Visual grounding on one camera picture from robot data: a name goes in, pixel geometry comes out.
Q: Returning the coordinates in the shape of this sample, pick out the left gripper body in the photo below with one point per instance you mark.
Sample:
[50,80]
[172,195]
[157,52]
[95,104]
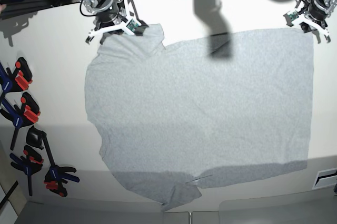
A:
[314,13]

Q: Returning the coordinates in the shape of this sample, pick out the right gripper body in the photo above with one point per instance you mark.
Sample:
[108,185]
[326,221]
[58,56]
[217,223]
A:
[111,16]

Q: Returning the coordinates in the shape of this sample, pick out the grey T-shirt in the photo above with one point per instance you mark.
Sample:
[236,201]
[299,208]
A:
[203,113]

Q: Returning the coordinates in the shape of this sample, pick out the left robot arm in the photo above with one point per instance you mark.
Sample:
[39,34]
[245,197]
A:
[311,16]

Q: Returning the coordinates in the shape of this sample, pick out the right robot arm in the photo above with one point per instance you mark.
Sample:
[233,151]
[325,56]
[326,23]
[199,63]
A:
[112,17]

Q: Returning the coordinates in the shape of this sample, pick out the blue red bar clamp upper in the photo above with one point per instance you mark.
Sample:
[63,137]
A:
[16,81]

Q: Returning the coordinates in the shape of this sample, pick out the blue red bar clamp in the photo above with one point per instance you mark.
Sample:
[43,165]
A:
[16,81]
[26,115]
[29,165]

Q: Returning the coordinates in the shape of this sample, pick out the blue red bar clamp middle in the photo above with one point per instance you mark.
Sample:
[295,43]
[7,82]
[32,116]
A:
[26,115]

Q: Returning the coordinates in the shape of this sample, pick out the blue red bar clamp lower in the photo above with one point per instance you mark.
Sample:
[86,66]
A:
[29,165]

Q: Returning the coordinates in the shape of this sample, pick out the white label plate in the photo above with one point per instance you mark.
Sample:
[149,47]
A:
[324,179]

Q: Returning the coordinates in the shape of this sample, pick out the black red bar clamp bottom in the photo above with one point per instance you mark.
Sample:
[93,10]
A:
[56,176]

